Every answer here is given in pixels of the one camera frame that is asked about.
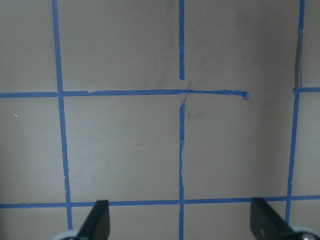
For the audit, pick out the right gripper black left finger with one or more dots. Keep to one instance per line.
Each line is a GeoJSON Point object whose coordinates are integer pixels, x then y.
{"type": "Point", "coordinates": [95, 227]}

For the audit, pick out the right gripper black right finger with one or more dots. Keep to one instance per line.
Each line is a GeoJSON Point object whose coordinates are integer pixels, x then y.
{"type": "Point", "coordinates": [266, 224]}

